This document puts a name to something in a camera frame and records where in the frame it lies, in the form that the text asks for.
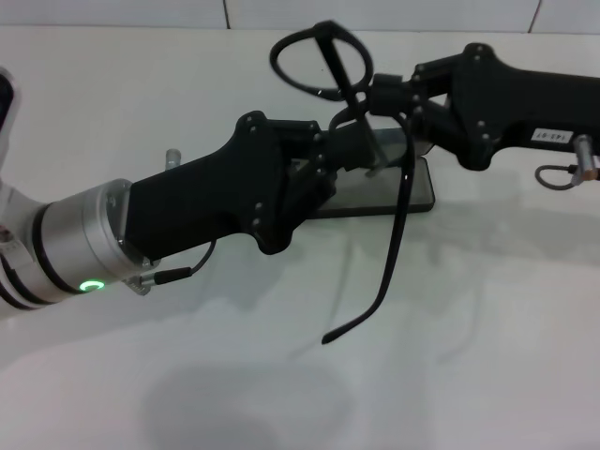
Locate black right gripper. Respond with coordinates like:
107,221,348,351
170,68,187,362
369,42,600,172

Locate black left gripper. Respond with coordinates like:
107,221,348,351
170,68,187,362
124,111,339,257

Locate black glasses case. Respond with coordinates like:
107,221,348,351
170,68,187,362
292,126,436,220

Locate black glasses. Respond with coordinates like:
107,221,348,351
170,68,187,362
270,19,417,346

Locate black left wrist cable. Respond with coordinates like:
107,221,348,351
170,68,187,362
122,240,218,299

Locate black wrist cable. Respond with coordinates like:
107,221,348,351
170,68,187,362
535,134,600,191
122,240,218,299

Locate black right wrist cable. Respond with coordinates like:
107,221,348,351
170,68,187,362
535,134,600,191

